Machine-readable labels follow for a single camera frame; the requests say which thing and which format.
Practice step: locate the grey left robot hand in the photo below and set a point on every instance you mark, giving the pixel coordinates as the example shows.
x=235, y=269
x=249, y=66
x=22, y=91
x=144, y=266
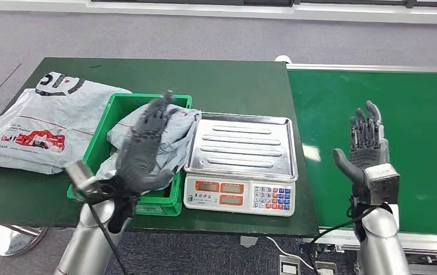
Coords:
x=142, y=155

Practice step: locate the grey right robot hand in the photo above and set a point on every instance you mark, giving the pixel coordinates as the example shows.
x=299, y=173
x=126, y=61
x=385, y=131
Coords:
x=366, y=151

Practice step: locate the grey parcel with thin stripe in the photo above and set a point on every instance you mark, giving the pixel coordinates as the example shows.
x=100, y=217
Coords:
x=180, y=129

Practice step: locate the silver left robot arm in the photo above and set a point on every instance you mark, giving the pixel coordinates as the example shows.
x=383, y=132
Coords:
x=89, y=243

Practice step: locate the green conveyor belt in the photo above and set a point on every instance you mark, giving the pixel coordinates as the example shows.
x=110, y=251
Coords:
x=336, y=114

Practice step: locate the grey floor socket box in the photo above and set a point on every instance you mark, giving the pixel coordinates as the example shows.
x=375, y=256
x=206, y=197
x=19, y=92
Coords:
x=289, y=266
x=325, y=268

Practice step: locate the white conveyor roller cap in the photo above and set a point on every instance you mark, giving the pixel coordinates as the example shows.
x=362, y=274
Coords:
x=282, y=59

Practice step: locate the green plastic bin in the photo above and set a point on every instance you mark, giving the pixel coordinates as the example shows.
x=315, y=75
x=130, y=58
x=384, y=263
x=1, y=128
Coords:
x=161, y=201

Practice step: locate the large white printed mail bag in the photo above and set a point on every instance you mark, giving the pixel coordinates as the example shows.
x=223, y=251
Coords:
x=47, y=121

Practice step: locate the white scale with steel tray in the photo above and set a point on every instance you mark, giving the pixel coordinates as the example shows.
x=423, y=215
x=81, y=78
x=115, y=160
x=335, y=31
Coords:
x=246, y=148

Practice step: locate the chrome table base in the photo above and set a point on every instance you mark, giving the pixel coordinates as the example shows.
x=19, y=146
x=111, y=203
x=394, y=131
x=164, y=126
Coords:
x=13, y=239

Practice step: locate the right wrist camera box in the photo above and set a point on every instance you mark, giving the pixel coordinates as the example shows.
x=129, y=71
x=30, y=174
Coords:
x=381, y=184

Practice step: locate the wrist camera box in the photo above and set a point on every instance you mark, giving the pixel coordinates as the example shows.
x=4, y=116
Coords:
x=83, y=178
x=381, y=184

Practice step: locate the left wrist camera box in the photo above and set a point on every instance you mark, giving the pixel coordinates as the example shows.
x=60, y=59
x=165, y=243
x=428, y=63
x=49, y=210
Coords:
x=83, y=178

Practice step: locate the aluminium conveyor frame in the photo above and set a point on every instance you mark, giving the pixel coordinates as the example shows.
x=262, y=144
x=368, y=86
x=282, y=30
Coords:
x=430, y=243

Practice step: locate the white bracket under table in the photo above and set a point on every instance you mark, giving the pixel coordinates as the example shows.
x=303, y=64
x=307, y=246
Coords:
x=248, y=241

